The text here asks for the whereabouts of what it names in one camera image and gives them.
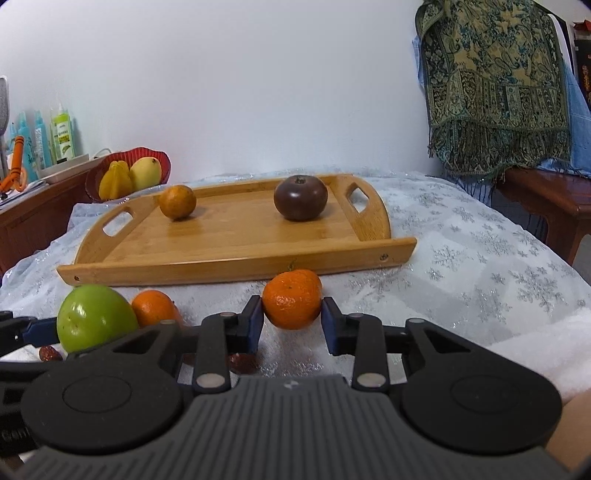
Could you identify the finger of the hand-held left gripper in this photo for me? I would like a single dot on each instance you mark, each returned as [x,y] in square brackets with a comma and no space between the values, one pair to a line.
[41,331]

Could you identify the blue bottle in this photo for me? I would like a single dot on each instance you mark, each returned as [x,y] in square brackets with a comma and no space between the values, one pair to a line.
[25,138]

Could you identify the person's right forearm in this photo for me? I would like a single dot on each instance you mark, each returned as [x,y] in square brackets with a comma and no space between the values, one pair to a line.
[572,438]

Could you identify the dull orange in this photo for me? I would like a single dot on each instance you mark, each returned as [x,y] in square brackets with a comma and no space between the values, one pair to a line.
[178,201]

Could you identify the white flat box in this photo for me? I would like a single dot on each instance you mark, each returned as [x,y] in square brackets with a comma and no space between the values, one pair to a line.
[62,168]

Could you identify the teal bottle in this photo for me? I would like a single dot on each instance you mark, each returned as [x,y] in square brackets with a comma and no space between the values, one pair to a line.
[39,143]

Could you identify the mandarin orange with stem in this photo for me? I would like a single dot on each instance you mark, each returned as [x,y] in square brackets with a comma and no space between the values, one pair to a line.
[292,300]

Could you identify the wooden side table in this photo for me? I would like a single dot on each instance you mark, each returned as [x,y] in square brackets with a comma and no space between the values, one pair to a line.
[545,194]

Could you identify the dark purple tomato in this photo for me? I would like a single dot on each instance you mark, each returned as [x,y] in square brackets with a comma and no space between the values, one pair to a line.
[300,197]

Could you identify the yellow starfruit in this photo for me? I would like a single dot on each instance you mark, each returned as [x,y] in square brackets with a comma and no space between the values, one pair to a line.
[115,180]

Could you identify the green white bottle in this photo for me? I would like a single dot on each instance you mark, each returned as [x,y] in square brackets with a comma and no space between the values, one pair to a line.
[63,136]

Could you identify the papers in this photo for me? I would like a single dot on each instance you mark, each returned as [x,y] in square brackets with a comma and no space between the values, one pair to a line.
[23,191]

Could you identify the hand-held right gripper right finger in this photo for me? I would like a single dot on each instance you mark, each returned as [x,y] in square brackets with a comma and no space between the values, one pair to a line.
[329,330]

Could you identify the green patterned fringed cloth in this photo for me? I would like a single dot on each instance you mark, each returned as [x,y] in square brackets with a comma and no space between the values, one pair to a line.
[494,83]

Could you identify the red fruit bowl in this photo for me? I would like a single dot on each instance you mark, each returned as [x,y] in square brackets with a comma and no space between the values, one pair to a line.
[159,159]

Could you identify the yellow mango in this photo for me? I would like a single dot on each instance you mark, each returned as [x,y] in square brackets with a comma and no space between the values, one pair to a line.
[145,171]

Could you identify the silver snowflake tablecloth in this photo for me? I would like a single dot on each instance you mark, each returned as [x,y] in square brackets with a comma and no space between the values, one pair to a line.
[461,258]

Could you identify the white fluffy blanket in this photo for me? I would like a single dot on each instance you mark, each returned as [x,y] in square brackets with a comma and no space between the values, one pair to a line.
[531,350]

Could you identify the wooden cabinet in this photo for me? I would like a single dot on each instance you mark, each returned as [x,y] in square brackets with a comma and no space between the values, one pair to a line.
[41,217]

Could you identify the green apple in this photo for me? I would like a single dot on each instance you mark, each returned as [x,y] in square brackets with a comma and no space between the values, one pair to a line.
[97,318]

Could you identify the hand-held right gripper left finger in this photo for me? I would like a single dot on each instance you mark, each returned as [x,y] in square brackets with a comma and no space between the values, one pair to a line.
[254,325]

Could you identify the red date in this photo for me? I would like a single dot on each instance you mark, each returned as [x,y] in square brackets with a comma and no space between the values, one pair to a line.
[243,363]
[50,353]

